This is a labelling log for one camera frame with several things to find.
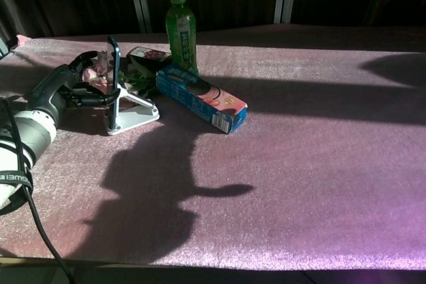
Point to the black smartphone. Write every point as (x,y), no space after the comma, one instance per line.
(115,81)

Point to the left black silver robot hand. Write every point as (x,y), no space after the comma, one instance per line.
(53,91)

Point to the white side frame rail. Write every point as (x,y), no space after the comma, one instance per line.
(3,48)

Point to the green drink bottle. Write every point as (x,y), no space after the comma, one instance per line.
(181,38)

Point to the pink flower bouquet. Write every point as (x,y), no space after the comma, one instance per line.
(133,78)

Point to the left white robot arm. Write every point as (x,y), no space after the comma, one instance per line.
(20,151)

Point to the pink tablecloth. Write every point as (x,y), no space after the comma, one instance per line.
(266,164)

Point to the blue cookie box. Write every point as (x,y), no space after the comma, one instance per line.
(199,97)

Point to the red white snack box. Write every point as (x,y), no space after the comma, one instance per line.
(148,55)

